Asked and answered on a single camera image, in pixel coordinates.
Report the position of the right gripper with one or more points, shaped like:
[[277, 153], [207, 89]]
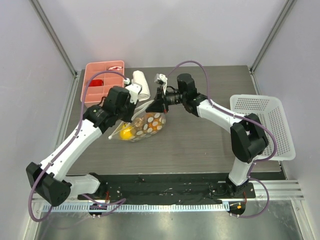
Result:
[[161, 99]]

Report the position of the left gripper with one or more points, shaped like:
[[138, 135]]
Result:
[[132, 106]]

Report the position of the polka dot zip top bag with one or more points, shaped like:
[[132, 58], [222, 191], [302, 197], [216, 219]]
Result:
[[144, 124]]

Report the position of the yellow fake pear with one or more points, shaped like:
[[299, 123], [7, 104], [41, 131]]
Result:
[[126, 133]]

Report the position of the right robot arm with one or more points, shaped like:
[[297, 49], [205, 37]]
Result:
[[248, 138]]

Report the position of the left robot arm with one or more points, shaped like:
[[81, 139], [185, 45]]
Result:
[[49, 178]]

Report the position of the pink compartment tray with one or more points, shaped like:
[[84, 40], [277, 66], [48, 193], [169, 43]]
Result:
[[95, 94]]

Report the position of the rolled white towel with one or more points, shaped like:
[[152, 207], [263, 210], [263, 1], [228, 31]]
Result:
[[138, 77]]

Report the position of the red white item in tray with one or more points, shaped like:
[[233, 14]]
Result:
[[115, 68]]

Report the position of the white perforated basket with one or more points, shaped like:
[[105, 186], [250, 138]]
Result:
[[272, 115]]

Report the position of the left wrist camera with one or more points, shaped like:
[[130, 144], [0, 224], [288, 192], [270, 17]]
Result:
[[134, 91]]

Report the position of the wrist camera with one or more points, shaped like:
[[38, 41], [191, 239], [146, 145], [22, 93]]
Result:
[[161, 80], [134, 91]]

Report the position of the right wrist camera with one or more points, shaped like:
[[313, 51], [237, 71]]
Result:
[[161, 80]]

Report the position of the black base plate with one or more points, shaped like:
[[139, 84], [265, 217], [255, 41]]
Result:
[[170, 189]]

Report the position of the aluminium rail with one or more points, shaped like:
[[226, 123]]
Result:
[[272, 190]]

